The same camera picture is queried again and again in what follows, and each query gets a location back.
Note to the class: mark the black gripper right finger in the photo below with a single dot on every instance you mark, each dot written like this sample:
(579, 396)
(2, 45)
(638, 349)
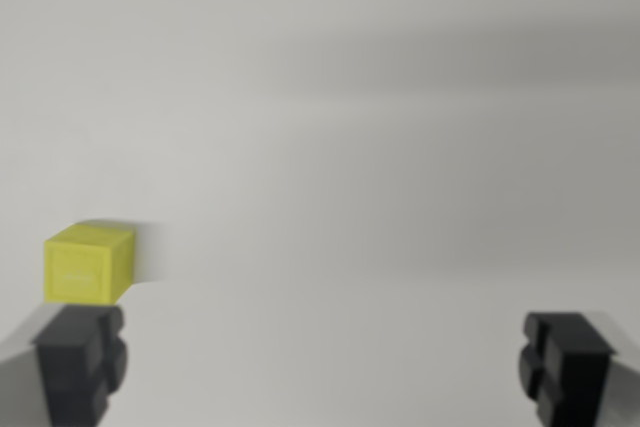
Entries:
(575, 367)

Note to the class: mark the yellow soft cube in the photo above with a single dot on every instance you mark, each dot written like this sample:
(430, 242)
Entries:
(82, 272)

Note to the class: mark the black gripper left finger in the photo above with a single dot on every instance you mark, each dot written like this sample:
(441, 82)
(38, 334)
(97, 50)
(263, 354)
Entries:
(75, 362)

